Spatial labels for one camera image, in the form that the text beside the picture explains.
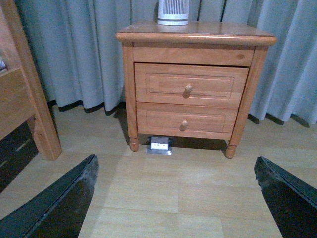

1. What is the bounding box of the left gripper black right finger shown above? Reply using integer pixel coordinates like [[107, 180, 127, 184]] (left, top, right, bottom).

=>
[[254, 156, 317, 238]]

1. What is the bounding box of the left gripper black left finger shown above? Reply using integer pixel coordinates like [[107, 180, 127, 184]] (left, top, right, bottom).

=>
[[0, 155, 99, 238]]

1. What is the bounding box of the wooden drawer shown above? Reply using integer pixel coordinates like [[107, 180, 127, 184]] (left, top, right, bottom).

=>
[[137, 102, 238, 140], [135, 63, 249, 109]]

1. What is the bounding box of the floor power socket box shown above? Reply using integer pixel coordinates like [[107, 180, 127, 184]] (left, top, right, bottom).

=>
[[147, 136, 172, 155]]

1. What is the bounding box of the wooden nightstand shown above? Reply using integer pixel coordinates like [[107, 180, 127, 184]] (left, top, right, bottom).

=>
[[116, 21, 277, 159]]

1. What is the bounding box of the white air purifier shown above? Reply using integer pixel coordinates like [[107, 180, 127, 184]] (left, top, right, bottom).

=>
[[158, 0, 189, 26]]

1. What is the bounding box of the wooden bed frame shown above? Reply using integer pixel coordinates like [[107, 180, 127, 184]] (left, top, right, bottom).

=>
[[0, 0, 61, 160]]

